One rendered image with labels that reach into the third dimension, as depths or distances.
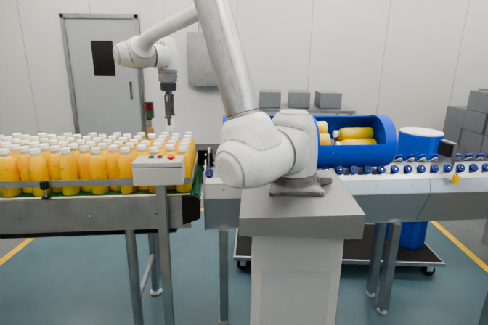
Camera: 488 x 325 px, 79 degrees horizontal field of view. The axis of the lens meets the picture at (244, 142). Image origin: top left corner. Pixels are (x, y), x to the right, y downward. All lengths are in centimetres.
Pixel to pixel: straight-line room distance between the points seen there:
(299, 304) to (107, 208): 92
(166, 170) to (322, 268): 69
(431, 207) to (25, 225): 205
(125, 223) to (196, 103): 370
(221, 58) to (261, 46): 405
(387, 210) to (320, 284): 84
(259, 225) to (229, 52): 50
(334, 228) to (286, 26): 425
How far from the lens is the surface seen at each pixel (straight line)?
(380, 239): 212
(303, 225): 90
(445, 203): 200
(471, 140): 492
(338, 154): 155
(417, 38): 551
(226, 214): 159
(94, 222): 156
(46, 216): 163
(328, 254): 106
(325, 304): 118
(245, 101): 83
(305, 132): 95
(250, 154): 77
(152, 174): 127
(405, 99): 550
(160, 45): 142
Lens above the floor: 149
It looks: 15 degrees down
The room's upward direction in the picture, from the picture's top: 1 degrees clockwise
